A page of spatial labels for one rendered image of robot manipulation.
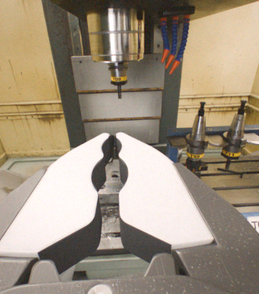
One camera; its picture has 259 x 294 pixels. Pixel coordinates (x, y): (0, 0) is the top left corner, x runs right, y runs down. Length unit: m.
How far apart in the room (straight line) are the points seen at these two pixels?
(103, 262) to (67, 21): 1.04
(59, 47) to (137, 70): 0.41
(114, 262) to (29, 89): 1.31
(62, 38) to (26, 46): 0.49
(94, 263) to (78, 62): 0.89
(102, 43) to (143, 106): 0.62
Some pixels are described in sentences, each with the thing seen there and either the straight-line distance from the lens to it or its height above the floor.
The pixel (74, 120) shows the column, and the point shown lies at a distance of 1.23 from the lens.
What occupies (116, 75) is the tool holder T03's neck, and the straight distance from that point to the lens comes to 0.63.
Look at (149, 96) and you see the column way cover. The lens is 1.12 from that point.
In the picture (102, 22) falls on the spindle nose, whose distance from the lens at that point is 0.58.
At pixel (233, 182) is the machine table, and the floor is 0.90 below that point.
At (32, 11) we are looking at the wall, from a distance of 1.57.
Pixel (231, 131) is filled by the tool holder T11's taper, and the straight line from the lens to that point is 0.62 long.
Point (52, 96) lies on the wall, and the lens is 1.60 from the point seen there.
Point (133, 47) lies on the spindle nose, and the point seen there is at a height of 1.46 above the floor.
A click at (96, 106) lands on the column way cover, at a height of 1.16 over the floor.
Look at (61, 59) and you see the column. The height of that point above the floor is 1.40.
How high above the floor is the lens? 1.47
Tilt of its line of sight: 29 degrees down
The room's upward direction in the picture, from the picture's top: 2 degrees counter-clockwise
